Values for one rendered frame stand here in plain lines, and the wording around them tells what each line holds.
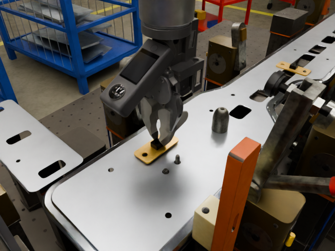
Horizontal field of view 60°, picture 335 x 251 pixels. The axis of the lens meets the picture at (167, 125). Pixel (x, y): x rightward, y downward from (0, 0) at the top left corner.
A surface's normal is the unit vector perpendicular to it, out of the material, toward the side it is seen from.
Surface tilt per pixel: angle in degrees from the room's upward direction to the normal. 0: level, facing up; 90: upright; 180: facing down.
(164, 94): 89
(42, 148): 0
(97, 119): 0
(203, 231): 90
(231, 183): 90
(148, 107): 89
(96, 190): 0
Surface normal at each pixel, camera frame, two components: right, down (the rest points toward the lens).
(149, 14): -0.59, 0.49
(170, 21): 0.04, 0.61
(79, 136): 0.00, -0.78
